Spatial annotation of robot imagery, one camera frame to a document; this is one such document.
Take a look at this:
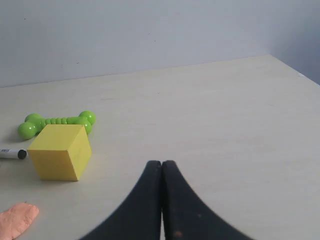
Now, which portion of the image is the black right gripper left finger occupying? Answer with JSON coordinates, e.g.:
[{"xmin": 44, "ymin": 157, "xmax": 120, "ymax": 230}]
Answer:
[{"xmin": 82, "ymin": 160, "xmax": 162, "ymax": 240}]

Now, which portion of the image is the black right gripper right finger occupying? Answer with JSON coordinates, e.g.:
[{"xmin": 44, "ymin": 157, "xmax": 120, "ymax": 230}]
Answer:
[{"xmin": 162, "ymin": 160, "xmax": 251, "ymax": 240}]

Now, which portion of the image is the orange-pink toy object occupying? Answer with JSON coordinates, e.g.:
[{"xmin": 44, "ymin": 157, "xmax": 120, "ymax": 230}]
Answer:
[{"xmin": 0, "ymin": 202, "xmax": 39, "ymax": 240}]

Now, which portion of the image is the wooden cube block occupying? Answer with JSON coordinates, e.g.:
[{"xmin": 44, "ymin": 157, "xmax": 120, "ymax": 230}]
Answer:
[{"xmin": 27, "ymin": 124, "xmax": 92, "ymax": 182}]

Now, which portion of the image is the black-capped white marker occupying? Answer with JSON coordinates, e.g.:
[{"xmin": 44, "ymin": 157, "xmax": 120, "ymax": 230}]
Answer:
[{"xmin": 0, "ymin": 148, "xmax": 28, "ymax": 160}]

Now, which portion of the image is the green bone-shaped dog toy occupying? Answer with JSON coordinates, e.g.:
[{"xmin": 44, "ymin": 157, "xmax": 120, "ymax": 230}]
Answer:
[{"xmin": 17, "ymin": 110, "xmax": 97, "ymax": 140}]

